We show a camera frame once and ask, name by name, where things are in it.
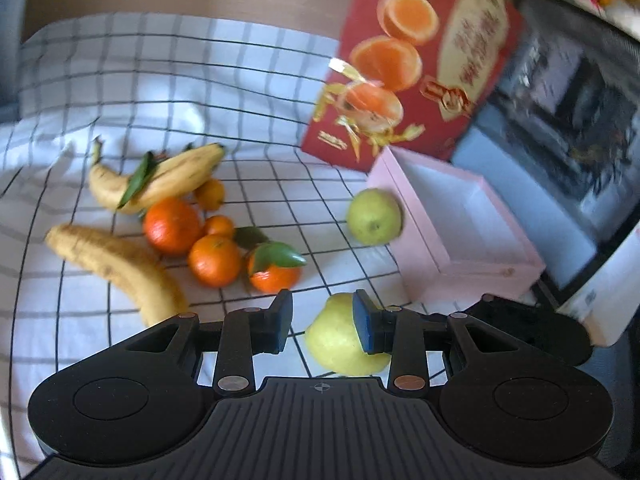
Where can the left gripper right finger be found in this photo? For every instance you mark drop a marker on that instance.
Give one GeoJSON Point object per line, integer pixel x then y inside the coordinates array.
{"type": "Point", "coordinates": [399, 333]}

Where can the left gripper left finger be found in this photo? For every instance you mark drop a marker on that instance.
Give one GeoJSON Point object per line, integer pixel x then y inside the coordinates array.
{"type": "Point", "coordinates": [244, 334]}

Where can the yellow pear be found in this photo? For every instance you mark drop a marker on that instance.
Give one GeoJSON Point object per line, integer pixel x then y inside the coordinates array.
{"type": "Point", "coordinates": [333, 341]}

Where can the spotted yellow banana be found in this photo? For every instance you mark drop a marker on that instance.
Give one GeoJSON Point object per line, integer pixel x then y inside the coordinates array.
{"type": "Point", "coordinates": [125, 264]}

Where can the mandarin with green leaf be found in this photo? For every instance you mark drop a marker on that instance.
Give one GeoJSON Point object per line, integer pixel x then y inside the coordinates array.
{"type": "Point", "coordinates": [273, 266]}

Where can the middle orange mandarin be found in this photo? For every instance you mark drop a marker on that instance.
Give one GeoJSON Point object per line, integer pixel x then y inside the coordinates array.
{"type": "Point", "coordinates": [215, 260]}

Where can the pink cardboard box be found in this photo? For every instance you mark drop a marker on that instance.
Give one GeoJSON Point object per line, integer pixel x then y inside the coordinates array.
{"type": "Point", "coordinates": [459, 241]}

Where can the small mandarin centre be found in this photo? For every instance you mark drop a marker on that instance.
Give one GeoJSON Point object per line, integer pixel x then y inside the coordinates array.
{"type": "Point", "coordinates": [219, 225]}

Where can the small mandarin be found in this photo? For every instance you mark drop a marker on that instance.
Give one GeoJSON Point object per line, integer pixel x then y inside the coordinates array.
{"type": "Point", "coordinates": [210, 195]}
{"type": "Point", "coordinates": [219, 225]}

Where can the large orange mandarin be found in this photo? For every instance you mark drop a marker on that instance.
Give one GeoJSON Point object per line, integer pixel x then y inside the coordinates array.
{"type": "Point", "coordinates": [172, 226]}

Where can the small mandarin behind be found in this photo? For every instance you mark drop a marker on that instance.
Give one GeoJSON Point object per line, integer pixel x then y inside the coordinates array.
{"type": "Point", "coordinates": [210, 195]}

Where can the curved banana with leaf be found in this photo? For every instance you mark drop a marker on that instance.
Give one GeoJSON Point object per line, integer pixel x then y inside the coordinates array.
{"type": "Point", "coordinates": [153, 180]}

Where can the white black grid tablecloth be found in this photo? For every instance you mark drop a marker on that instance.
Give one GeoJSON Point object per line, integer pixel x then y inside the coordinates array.
{"type": "Point", "coordinates": [158, 83]}

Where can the white appliance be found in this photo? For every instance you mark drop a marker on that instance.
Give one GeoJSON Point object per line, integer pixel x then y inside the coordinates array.
{"type": "Point", "coordinates": [607, 302]}

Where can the black framed screen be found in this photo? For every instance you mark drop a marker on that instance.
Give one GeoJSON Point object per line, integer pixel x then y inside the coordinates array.
{"type": "Point", "coordinates": [558, 139]}

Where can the red orange gift box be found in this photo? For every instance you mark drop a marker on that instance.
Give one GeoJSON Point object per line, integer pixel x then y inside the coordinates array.
{"type": "Point", "coordinates": [409, 73]}

